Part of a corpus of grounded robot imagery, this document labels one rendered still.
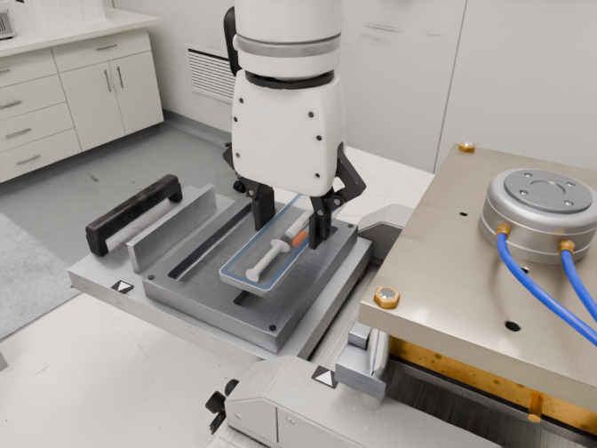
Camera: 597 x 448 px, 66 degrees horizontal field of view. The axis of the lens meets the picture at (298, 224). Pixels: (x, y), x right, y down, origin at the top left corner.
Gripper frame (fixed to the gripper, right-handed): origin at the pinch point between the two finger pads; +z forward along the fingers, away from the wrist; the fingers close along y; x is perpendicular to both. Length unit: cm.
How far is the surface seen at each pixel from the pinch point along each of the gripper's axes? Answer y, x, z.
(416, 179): -2, 68, 30
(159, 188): -22.0, 3.6, 4.2
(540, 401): 24.7, -10.6, 0.0
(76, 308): -41, -3, 30
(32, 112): -214, 104, 64
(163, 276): -10.8, -8.5, 5.5
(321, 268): 3.4, 0.4, 5.5
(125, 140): -210, 156, 101
